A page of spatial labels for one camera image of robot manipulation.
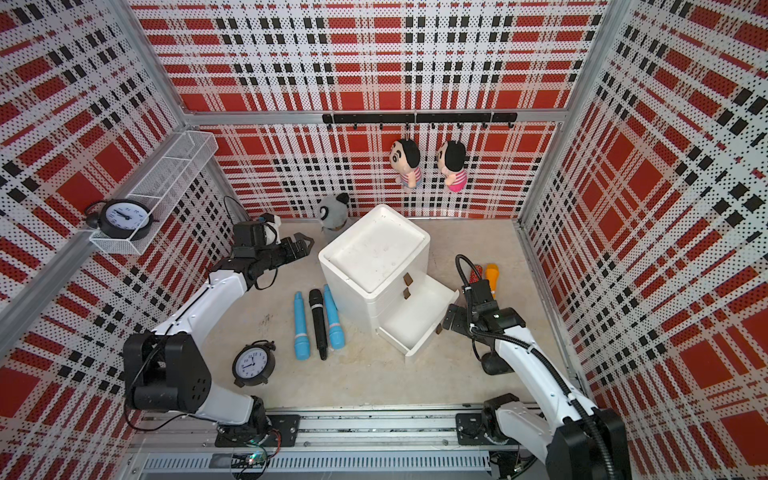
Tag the black toy microphone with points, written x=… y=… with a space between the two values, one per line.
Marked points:
x=316 y=303

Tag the grey plush animal toy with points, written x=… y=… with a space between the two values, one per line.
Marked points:
x=333 y=211

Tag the black alarm clock on floor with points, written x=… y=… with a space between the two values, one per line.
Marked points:
x=254 y=364

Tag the orange toy microphone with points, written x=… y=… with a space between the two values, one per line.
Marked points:
x=492 y=274

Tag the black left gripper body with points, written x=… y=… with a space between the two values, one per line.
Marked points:
x=274 y=255

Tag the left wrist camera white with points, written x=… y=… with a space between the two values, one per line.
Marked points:
x=270 y=225

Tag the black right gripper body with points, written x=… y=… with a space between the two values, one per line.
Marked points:
x=471 y=318

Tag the plush doll pink shorts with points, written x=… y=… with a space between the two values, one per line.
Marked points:
x=451 y=159

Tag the black cylinder on floor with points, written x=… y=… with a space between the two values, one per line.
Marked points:
x=493 y=364

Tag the blue toy microphone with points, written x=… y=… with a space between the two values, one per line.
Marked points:
x=302 y=345
x=335 y=331

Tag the white plastic drawer cabinet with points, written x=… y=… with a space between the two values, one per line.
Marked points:
x=364 y=266

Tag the black alarm clock in basket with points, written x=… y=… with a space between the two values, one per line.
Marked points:
x=120 y=219

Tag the plush doll blue shorts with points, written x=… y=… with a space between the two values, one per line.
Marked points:
x=405 y=159

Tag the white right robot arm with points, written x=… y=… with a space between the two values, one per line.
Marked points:
x=568 y=433

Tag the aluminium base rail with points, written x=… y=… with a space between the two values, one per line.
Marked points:
x=390 y=442

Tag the small circuit board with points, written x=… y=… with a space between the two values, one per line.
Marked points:
x=239 y=461

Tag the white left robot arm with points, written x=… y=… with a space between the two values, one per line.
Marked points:
x=164 y=368

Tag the black wall hook rail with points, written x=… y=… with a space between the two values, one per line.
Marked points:
x=356 y=119

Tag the red glitter toy microphone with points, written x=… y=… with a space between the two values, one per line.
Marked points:
x=476 y=274

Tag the white wire wall basket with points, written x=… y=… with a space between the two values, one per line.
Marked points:
x=163 y=185

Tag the white bottom drawer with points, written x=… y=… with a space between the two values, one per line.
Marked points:
x=412 y=322

